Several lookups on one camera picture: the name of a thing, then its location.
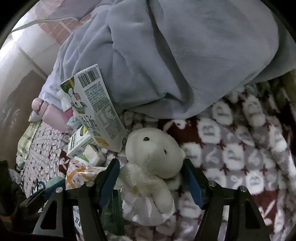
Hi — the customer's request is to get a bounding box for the gold white medicine box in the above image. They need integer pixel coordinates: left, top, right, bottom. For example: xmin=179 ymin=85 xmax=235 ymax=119
xmin=67 ymin=126 xmax=97 ymax=158

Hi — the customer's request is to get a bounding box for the white pill bottle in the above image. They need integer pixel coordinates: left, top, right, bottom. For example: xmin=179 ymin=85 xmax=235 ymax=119
xmin=57 ymin=90 xmax=73 ymax=119

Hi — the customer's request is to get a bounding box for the green white snack bag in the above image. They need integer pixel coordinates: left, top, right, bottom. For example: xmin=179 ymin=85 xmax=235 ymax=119
xmin=101 ymin=190 xmax=130 ymax=236

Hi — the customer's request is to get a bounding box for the white tissue pack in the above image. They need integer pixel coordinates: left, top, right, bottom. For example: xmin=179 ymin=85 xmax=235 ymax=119
xmin=80 ymin=145 xmax=106 ymax=167

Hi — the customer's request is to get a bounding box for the orange white snack bag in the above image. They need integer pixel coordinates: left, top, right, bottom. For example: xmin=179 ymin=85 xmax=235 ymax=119
xmin=65 ymin=159 xmax=106 ymax=190

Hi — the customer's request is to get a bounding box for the pink thermos bottle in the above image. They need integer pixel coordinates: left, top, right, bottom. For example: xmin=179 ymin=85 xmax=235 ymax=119
xmin=32 ymin=98 xmax=69 ymax=133

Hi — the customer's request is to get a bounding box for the white plush bear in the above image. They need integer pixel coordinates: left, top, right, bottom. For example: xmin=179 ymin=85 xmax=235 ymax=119
xmin=115 ymin=128 xmax=186 ymax=226

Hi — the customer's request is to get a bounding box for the green white milk carton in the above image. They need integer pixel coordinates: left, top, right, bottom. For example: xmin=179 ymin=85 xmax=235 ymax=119
xmin=60 ymin=64 xmax=128 ymax=153

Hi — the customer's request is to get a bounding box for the grey blue blanket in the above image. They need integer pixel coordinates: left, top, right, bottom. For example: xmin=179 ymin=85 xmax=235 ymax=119
xmin=39 ymin=1 xmax=295 ymax=119

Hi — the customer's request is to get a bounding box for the clear wrapper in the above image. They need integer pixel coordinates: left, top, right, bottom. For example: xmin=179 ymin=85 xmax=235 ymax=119
xmin=67 ymin=116 xmax=82 ymax=129

